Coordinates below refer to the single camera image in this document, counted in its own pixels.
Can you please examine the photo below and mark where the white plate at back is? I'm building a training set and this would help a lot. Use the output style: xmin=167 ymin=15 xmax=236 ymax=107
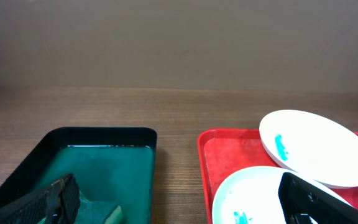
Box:
xmin=259 ymin=110 xmax=358 ymax=189

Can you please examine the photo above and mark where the light blue left plate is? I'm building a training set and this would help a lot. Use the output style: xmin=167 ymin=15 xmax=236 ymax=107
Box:
xmin=212 ymin=166 xmax=350 ymax=223

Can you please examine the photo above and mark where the red plastic tray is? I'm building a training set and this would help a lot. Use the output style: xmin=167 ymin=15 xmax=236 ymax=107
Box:
xmin=198 ymin=129 xmax=358 ymax=224

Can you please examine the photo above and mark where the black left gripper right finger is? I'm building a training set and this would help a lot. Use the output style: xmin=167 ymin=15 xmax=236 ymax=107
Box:
xmin=278 ymin=172 xmax=358 ymax=224

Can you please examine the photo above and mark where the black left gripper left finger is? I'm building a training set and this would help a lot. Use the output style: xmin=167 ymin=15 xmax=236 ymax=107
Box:
xmin=0 ymin=174 xmax=80 ymax=224

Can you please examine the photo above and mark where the black water tray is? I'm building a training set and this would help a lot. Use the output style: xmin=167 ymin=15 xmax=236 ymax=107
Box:
xmin=0 ymin=127 xmax=157 ymax=223

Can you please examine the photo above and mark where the green yellow sponge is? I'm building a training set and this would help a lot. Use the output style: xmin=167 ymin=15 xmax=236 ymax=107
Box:
xmin=74 ymin=191 xmax=123 ymax=223

